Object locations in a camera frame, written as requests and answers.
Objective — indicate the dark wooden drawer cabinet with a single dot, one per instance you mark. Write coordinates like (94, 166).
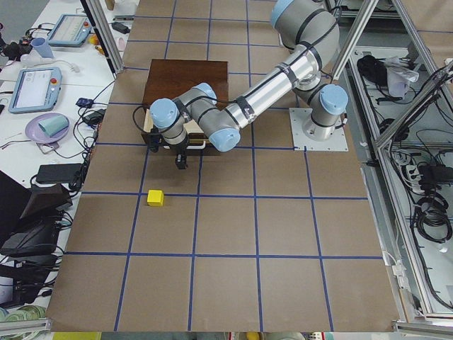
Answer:
(169, 78)

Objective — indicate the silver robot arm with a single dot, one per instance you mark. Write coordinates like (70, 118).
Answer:
(312, 34)

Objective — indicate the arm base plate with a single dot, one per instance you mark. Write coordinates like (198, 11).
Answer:
(307, 136)

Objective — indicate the near blue teach pendant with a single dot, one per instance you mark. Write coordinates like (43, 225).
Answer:
(36, 90)

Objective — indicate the far blue teach pendant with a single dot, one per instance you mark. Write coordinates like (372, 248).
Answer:
(71, 30)

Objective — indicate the black power brick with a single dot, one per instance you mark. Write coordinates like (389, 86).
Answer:
(58, 173)

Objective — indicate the yellow wooden block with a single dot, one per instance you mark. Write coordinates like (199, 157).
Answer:
(155, 198)

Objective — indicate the aluminium frame post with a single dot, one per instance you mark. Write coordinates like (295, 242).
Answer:
(99, 22)

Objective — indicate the purple plate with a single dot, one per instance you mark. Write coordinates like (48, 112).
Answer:
(34, 133)

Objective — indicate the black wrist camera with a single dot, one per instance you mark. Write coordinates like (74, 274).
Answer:
(154, 140)

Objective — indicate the light blue cup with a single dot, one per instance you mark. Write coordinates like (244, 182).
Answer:
(42, 47)

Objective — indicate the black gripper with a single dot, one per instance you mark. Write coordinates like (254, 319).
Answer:
(180, 150)

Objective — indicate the teal cup on plate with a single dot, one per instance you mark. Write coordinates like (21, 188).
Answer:
(53, 125)

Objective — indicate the blue teach pendant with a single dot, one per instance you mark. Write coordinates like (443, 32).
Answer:
(71, 30)
(36, 90)

